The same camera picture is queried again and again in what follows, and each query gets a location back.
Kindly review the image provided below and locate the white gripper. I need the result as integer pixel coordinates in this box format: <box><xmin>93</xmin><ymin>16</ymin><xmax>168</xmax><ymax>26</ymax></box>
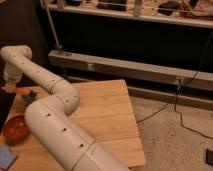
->
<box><xmin>3</xmin><ymin>65</ymin><xmax>23</xmax><ymax>91</ymax></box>

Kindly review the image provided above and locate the orange pepper with green stem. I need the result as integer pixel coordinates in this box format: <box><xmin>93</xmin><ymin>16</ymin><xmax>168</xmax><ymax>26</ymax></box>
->
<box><xmin>2</xmin><ymin>86</ymin><xmax>37</xmax><ymax>101</ymax></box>

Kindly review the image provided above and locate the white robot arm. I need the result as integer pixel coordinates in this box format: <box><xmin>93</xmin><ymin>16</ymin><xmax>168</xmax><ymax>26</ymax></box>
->
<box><xmin>0</xmin><ymin>45</ymin><xmax>130</xmax><ymax>171</ymax></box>

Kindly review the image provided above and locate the blue-grey ceramic cup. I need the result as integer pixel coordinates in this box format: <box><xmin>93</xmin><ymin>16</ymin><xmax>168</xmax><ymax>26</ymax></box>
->
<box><xmin>21</xmin><ymin>94</ymin><xmax>36</xmax><ymax>106</ymax></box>

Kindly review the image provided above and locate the red bowl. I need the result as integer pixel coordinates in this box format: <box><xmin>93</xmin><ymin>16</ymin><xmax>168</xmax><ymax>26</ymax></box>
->
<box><xmin>3</xmin><ymin>115</ymin><xmax>30</xmax><ymax>141</ymax></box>

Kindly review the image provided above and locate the metal pole stand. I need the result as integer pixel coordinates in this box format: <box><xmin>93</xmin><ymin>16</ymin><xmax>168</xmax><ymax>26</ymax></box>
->
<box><xmin>43</xmin><ymin>0</ymin><xmax>67</xmax><ymax>54</ymax></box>

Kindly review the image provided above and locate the blue sponge cloth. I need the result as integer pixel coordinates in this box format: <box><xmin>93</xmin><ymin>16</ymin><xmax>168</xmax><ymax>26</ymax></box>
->
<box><xmin>0</xmin><ymin>145</ymin><xmax>17</xmax><ymax>170</ymax></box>

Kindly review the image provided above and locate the wooden shelf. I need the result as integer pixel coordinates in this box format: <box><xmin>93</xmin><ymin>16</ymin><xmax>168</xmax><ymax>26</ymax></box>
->
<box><xmin>40</xmin><ymin>0</ymin><xmax>213</xmax><ymax>29</ymax></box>

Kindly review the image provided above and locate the black box on floor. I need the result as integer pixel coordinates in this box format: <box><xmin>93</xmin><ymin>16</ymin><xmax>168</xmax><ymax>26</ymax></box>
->
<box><xmin>206</xmin><ymin>149</ymin><xmax>213</xmax><ymax>166</ymax></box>

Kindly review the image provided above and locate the black cable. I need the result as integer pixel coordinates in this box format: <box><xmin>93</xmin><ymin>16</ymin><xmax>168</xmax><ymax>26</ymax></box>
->
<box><xmin>136</xmin><ymin>33</ymin><xmax>213</xmax><ymax>140</ymax></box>

